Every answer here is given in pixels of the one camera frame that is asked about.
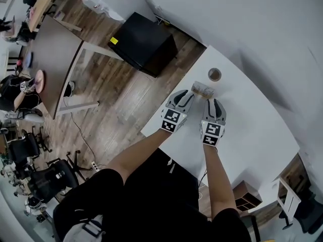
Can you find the light wooden table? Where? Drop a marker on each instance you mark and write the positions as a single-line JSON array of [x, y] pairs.
[[44, 4]]

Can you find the black swivel chair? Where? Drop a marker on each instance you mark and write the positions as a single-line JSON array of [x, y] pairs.
[[306, 214]]

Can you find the person's right forearm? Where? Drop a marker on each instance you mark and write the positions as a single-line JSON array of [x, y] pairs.
[[218, 178]]

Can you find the person's black clothing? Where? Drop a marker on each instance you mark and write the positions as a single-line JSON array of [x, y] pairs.
[[156, 203]]

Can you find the grey chair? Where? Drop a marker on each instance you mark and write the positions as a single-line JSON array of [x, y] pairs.
[[27, 116]]

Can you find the black cabinet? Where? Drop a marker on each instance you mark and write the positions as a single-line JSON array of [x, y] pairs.
[[143, 41]]

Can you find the person's left forearm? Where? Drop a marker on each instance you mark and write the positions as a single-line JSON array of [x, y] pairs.
[[138, 152]]

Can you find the pink plate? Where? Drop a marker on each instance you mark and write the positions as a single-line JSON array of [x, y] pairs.
[[40, 81]]

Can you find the clear water bottle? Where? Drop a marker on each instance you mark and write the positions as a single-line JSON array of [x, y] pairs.
[[60, 175]]

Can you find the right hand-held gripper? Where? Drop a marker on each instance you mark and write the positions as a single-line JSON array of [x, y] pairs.
[[212, 132]]

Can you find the black mesh office chair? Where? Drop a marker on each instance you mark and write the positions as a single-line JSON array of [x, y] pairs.
[[24, 147], [53, 181]]

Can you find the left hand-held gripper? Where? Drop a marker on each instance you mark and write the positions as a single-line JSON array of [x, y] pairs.
[[172, 118]]

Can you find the white wooden chair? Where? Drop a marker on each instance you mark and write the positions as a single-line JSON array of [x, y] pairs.
[[289, 200]]

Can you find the dark brown table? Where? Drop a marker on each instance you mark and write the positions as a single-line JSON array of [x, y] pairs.
[[55, 59]]

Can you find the white power strip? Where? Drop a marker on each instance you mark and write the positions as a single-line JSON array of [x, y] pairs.
[[94, 166]]

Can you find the wooden compartment organizer box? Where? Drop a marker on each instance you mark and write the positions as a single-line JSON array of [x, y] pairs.
[[246, 196]]

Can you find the grey waist bag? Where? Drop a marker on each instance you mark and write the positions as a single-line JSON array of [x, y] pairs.
[[85, 229]]

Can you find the clear glass cup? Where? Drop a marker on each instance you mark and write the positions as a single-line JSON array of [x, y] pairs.
[[203, 89]]

